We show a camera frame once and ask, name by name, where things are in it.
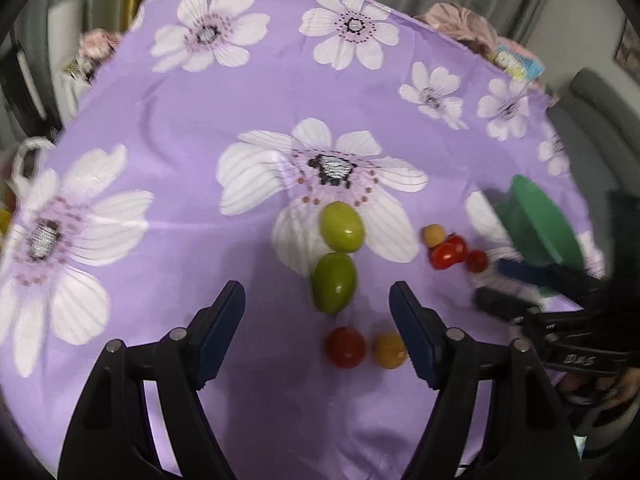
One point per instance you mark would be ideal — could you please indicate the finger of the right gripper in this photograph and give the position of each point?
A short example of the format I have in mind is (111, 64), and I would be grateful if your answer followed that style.
(540, 272)
(500, 305)

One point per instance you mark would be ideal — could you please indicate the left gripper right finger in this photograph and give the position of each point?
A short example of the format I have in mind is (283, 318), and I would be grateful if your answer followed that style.
(422, 332)

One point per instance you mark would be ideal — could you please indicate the framed wall picture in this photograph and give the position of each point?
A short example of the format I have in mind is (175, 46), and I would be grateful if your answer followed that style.
(627, 55)

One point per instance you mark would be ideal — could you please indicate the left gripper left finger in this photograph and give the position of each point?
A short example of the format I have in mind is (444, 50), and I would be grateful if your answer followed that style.
(215, 328)

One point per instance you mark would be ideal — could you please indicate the yellow cherry tomato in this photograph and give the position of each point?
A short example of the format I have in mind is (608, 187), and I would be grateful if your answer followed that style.
(389, 350)
(433, 235)

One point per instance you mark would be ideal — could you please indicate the cartoon print pillow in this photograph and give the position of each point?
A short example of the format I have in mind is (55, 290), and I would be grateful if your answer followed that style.
(517, 61)

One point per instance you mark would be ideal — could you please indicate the grey sofa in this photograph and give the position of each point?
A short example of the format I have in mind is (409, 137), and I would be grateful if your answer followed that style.
(601, 132)

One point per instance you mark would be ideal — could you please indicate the red cherry tomato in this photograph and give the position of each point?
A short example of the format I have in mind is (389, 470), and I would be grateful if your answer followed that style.
(477, 261)
(444, 256)
(345, 347)

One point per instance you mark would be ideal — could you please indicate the red cherry tomato stemmed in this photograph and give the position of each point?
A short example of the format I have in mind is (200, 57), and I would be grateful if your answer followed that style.
(460, 246)

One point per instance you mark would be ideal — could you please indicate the person right hand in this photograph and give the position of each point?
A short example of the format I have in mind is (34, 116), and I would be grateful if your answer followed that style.
(613, 390)

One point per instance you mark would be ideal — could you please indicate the purple floral tablecloth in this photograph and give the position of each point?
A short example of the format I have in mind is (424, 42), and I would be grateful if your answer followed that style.
(204, 153)

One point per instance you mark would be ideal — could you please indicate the green plastic bowl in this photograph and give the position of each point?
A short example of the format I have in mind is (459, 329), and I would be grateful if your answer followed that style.
(539, 231)

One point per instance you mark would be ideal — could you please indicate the pink crumpled cloth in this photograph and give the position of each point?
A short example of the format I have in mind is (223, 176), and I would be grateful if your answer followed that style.
(462, 25)

